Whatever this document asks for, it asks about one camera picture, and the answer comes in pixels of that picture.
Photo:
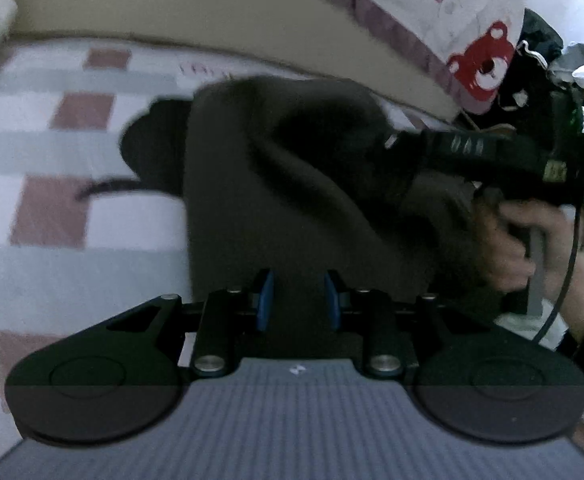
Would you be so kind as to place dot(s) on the checkered mat with dog print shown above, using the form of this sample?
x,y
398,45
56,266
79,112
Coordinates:
x,y
72,150

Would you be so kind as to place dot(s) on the person's right hand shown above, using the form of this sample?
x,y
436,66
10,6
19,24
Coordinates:
x,y
502,255

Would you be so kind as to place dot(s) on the bear print quilt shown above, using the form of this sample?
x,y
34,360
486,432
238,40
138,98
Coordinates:
x,y
422,0

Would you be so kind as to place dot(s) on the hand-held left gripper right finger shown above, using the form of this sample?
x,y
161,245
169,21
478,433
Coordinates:
x,y
332,300

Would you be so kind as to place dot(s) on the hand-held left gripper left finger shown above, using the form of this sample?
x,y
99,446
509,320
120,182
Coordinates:
x,y
267,300

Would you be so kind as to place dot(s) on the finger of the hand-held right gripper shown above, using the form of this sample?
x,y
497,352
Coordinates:
x,y
404,146

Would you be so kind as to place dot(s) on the dark brown knit sweater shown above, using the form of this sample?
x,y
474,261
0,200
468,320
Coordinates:
x,y
282,185

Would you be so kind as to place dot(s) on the pile of dark clothes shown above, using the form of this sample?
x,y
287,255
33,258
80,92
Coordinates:
x,y
542,45

